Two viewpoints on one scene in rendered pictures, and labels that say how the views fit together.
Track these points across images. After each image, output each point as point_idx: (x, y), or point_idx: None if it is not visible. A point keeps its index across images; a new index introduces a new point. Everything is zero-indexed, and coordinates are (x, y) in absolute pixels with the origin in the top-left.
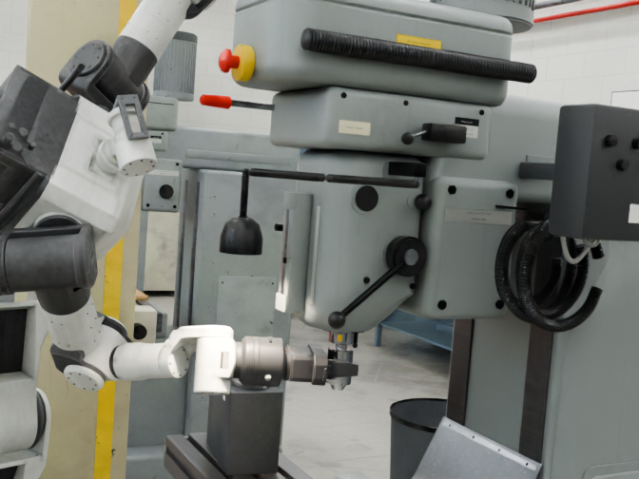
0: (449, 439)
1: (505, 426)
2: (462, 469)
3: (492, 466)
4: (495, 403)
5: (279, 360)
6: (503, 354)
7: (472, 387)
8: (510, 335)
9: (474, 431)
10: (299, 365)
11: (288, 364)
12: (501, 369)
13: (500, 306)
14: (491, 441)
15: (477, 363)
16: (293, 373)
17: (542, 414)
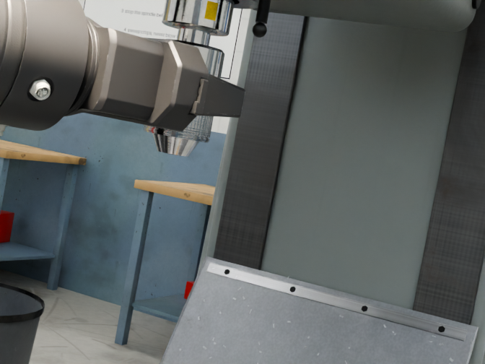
0: (231, 297)
1: (375, 263)
2: (280, 351)
3: (354, 339)
4: (351, 221)
5: (79, 40)
6: (377, 126)
7: (286, 196)
8: (398, 89)
9: (293, 279)
10: (128, 63)
11: (93, 59)
12: (370, 155)
13: (478, 3)
14: (338, 294)
15: (304, 149)
16: (111, 84)
17: (484, 232)
